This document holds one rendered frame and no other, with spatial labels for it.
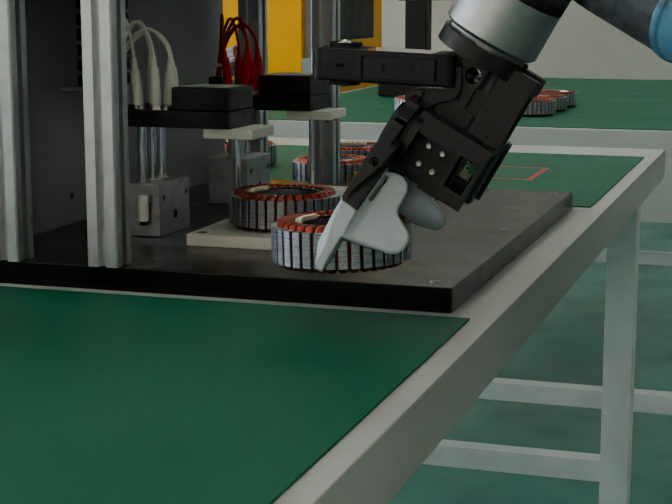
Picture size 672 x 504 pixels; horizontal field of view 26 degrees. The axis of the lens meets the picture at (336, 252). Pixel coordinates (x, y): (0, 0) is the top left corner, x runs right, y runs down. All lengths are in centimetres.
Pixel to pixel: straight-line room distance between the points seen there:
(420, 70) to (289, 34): 404
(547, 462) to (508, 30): 166
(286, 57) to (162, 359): 411
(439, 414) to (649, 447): 240
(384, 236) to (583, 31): 569
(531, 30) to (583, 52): 568
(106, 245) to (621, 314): 141
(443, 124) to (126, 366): 29
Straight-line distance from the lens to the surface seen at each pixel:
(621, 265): 255
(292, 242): 112
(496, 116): 110
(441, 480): 313
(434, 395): 101
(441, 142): 109
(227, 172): 170
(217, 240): 141
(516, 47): 108
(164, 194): 148
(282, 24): 514
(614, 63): 674
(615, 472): 264
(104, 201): 132
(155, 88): 147
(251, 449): 85
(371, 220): 109
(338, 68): 112
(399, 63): 110
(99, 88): 131
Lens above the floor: 101
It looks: 10 degrees down
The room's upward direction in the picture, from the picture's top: straight up
